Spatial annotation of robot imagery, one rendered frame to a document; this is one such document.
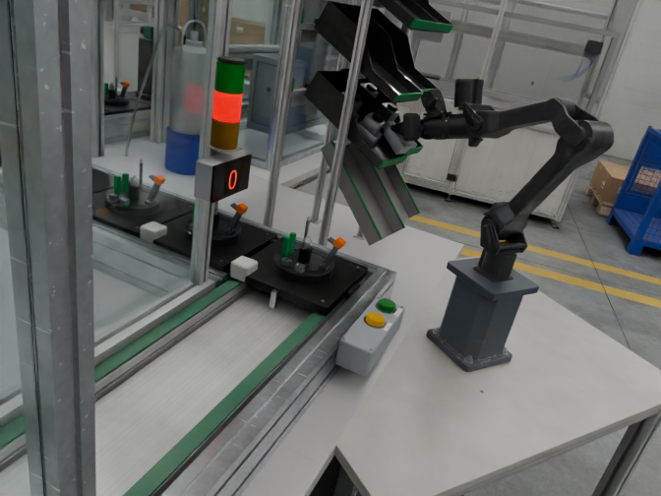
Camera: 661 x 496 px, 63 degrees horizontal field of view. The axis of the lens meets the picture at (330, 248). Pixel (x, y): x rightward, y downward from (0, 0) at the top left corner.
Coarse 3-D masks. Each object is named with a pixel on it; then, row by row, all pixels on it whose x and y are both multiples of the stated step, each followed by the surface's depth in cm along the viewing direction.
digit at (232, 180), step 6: (234, 162) 100; (240, 162) 102; (228, 168) 99; (234, 168) 101; (240, 168) 103; (228, 174) 100; (234, 174) 102; (228, 180) 100; (234, 180) 102; (228, 186) 101; (234, 186) 103; (228, 192) 102
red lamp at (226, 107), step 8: (216, 96) 94; (224, 96) 94; (232, 96) 94; (240, 96) 95; (216, 104) 95; (224, 104) 94; (232, 104) 95; (240, 104) 96; (216, 112) 95; (224, 112) 95; (232, 112) 95; (240, 112) 97; (224, 120) 95; (232, 120) 96
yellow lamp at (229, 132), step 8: (216, 120) 96; (216, 128) 96; (224, 128) 96; (232, 128) 97; (216, 136) 97; (224, 136) 97; (232, 136) 97; (216, 144) 97; (224, 144) 97; (232, 144) 98
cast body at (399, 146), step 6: (384, 126) 136; (390, 126) 135; (390, 132) 133; (390, 138) 134; (396, 138) 132; (402, 138) 131; (390, 144) 134; (396, 144) 133; (402, 144) 132; (408, 144) 134; (396, 150) 133; (402, 150) 133; (408, 150) 136
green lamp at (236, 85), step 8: (216, 64) 93; (224, 64) 92; (232, 64) 92; (216, 72) 93; (224, 72) 92; (232, 72) 92; (240, 72) 93; (216, 80) 93; (224, 80) 93; (232, 80) 93; (240, 80) 94; (216, 88) 94; (224, 88) 93; (232, 88) 93; (240, 88) 94
